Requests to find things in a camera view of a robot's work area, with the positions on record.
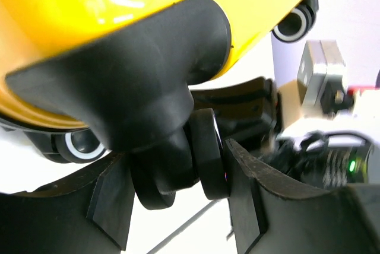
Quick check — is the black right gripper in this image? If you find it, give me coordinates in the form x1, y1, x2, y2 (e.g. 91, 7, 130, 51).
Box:
191, 77, 377, 189

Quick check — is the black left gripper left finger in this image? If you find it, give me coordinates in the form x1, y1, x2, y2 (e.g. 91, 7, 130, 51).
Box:
1, 153, 135, 253

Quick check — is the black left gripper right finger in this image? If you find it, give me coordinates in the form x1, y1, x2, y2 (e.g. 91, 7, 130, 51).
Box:
224, 139, 379, 253

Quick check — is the yellow hard-shell suitcase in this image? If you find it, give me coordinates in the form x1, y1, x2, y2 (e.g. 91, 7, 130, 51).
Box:
0, 0, 326, 211

